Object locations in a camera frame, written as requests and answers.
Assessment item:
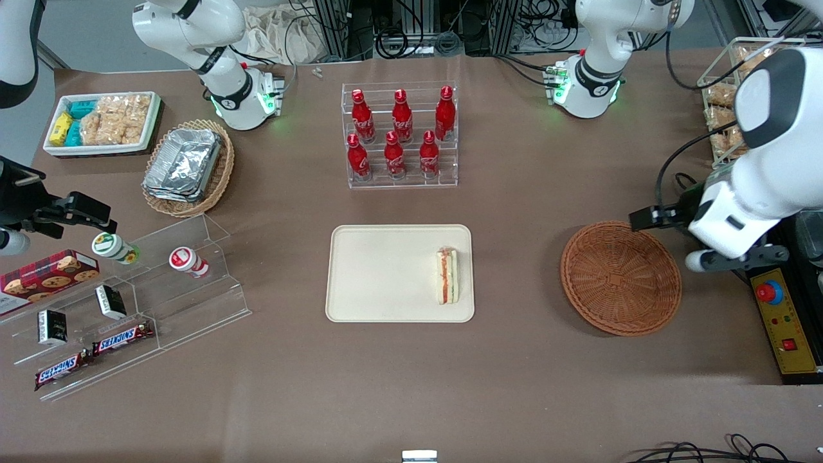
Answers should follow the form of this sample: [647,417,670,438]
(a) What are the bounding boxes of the green capped yogurt bottle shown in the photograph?
[91,232,141,266]

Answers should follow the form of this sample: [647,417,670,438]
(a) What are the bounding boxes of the aluminium foil container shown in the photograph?
[144,127,223,195]
[142,181,208,204]

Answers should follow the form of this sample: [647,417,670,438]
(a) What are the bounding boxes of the black equipment base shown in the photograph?
[738,212,823,386]

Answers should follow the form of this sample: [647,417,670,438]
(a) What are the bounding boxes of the clear acrylic stepped stand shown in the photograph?
[0,214,252,403]

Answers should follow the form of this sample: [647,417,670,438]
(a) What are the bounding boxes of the clear bag rice crackers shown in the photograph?
[103,95,152,145]
[80,106,120,147]

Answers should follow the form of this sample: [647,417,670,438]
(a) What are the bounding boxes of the coiled black cables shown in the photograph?
[375,23,465,60]

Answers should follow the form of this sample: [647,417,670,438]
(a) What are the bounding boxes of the wrapped bread pack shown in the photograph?
[710,125,748,159]
[737,48,771,73]
[707,82,738,108]

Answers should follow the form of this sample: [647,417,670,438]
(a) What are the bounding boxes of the black floor cable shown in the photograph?
[642,441,823,463]
[728,433,790,463]

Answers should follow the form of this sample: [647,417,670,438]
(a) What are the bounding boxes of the red capped yogurt bottle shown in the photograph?
[168,247,211,279]

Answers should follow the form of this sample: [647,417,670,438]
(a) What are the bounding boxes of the yellow emergency stop box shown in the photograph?
[750,268,821,376]

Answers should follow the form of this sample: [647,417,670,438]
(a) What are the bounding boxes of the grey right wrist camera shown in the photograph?
[0,230,31,257]

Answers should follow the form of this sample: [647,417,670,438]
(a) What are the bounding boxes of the triangular sandwich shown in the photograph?
[436,246,459,305]

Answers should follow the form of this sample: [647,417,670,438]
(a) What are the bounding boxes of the black base cable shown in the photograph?
[494,53,555,89]

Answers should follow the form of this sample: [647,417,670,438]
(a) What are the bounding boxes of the white wire basket rack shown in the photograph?
[697,37,806,170]

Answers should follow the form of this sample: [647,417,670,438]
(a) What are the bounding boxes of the clear acrylic bottle rack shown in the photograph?
[341,82,459,190]

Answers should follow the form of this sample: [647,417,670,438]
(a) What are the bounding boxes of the yellow snack packet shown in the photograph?
[50,113,75,144]

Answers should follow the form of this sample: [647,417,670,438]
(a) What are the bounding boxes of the small black white carton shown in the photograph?
[95,285,128,321]
[37,309,69,347]

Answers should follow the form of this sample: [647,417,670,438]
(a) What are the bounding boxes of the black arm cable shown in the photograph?
[654,26,759,210]

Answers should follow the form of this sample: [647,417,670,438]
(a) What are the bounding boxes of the beige cloth bag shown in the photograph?
[241,5,323,66]

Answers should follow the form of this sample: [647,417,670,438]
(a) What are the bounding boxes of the red tartan cookie box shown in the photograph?
[0,250,101,316]

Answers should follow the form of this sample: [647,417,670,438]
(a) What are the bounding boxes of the brown round wicker basket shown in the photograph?
[560,221,683,338]

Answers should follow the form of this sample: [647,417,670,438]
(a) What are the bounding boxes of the Snickers chocolate bar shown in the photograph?
[91,320,156,357]
[34,350,91,392]

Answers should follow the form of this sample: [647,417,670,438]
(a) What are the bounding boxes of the red cola bottle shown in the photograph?
[383,131,408,180]
[351,89,376,144]
[419,130,441,179]
[392,89,414,144]
[434,86,457,143]
[347,133,372,181]

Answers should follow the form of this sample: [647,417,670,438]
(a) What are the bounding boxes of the beige rectangular tray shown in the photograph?
[325,224,476,323]

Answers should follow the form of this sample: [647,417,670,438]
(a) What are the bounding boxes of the white rectangular snack tray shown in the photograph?
[43,91,162,158]

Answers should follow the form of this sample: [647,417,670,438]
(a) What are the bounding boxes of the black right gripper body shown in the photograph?
[0,158,62,231]

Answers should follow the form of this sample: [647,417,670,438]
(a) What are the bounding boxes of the aluminium frame profile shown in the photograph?
[463,0,523,57]
[312,0,375,62]

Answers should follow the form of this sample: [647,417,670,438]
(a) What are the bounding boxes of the light oval wicker basket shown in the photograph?
[141,119,236,219]

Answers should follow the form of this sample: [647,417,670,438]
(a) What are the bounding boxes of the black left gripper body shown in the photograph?
[674,183,709,223]

